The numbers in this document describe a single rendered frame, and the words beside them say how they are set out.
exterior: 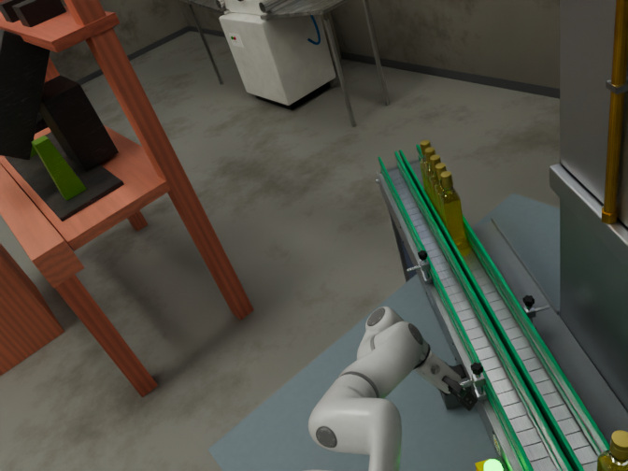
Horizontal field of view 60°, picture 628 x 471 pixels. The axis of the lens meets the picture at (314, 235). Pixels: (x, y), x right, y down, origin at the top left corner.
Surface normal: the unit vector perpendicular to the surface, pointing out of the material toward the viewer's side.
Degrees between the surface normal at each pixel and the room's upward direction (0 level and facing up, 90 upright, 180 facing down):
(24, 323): 90
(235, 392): 0
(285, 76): 90
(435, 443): 0
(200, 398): 0
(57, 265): 90
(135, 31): 90
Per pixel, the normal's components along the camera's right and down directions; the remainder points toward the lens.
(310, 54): 0.59, 0.36
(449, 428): -0.27, -0.76
